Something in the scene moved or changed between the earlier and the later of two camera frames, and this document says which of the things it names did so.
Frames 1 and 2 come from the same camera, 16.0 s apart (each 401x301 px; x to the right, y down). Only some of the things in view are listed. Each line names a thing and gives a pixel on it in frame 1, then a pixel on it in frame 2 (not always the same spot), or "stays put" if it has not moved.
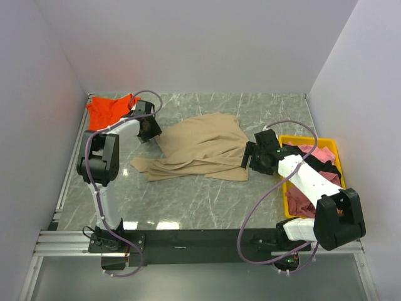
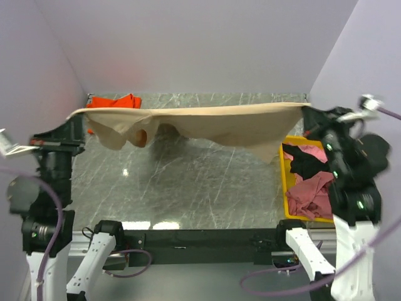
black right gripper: [252, 149] → [314, 120]
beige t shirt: [210, 145] → [270, 129]
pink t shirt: [299, 201] stays put
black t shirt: [317, 165] stays put
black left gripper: [155, 131] → [70, 136]
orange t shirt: [103, 112] stays put
